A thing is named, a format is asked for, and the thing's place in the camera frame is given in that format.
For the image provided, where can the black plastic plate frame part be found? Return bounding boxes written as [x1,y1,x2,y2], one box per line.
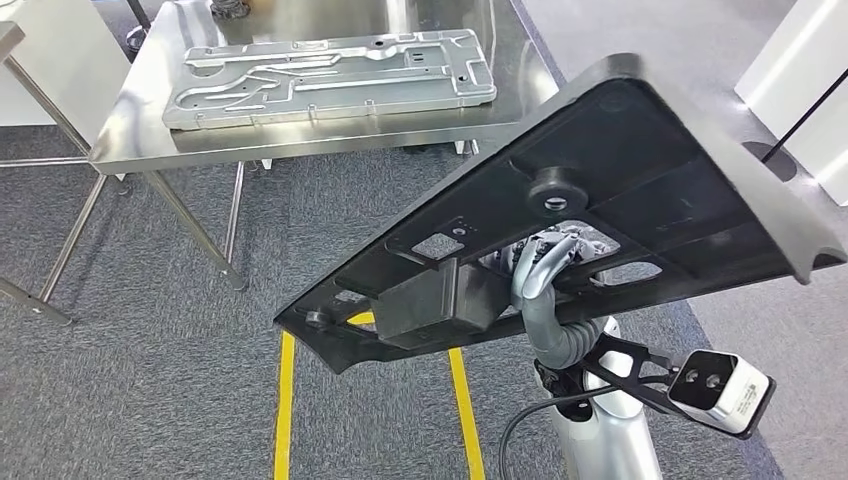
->
[273,52,848,376]

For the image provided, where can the stainless steel workbench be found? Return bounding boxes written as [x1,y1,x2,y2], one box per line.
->
[0,0,564,327]

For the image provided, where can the silver metal fixture plate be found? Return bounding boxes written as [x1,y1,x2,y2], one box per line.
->
[162,28,499,132]

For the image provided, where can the metal stanchion with round base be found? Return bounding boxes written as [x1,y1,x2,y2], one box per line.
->
[124,0,152,55]

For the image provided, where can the black pole stand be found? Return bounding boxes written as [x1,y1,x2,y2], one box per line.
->
[741,66,848,184]

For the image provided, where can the white panel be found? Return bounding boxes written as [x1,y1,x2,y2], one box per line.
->
[735,0,848,207]
[0,0,131,128]

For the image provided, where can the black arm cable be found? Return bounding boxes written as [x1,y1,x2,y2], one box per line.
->
[498,376,672,480]

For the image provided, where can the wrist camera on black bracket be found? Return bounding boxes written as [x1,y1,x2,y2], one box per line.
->
[582,334,777,441]

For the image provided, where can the steel frame table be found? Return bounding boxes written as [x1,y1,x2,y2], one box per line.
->
[0,23,94,168]

